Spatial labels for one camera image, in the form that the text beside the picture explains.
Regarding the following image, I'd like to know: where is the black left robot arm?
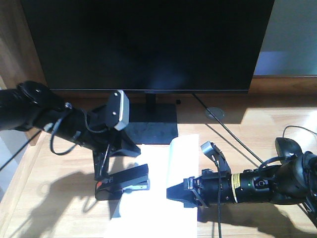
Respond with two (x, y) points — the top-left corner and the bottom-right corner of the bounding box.
(0, 81), (129, 181)

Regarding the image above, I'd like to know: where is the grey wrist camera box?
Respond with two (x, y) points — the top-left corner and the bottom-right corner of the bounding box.
(106, 90), (130, 131)

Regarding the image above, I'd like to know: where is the grey desk cable grommet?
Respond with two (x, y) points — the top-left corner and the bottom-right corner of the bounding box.
(205, 107), (225, 120)

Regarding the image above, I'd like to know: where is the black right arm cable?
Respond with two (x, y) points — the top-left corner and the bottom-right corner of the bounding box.
(210, 146), (317, 238)

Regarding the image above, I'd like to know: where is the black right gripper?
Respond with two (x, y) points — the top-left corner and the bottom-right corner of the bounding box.
(166, 169), (233, 208)

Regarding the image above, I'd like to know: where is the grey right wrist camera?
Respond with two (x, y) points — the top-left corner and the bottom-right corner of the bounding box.
(201, 141), (214, 157)

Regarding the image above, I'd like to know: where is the wooden desk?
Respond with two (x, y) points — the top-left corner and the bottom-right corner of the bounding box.
(0, 0), (317, 238)

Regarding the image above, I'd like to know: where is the white paper sheet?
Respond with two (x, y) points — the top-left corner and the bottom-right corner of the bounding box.
(104, 134), (199, 238)

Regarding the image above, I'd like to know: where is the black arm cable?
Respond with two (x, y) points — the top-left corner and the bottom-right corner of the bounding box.
(210, 146), (317, 238)
(0, 103), (112, 172)

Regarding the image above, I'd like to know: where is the black stapler with orange tab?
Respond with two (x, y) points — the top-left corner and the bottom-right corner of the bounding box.
(95, 164), (150, 201)

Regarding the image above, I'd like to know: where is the black monitor cable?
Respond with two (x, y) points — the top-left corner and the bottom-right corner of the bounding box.
(192, 93), (264, 166)

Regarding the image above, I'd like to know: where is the black mouse cable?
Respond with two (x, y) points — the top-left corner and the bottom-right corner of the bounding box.
(282, 125), (317, 139)

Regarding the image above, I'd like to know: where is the black computer mouse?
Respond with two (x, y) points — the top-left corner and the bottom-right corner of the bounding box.
(275, 137), (303, 164)

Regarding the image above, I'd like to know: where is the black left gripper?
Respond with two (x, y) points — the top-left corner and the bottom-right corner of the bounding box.
(79, 105), (141, 181)

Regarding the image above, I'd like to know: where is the black monitor with stand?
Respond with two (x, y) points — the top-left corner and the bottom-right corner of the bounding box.
(19, 0), (275, 146)

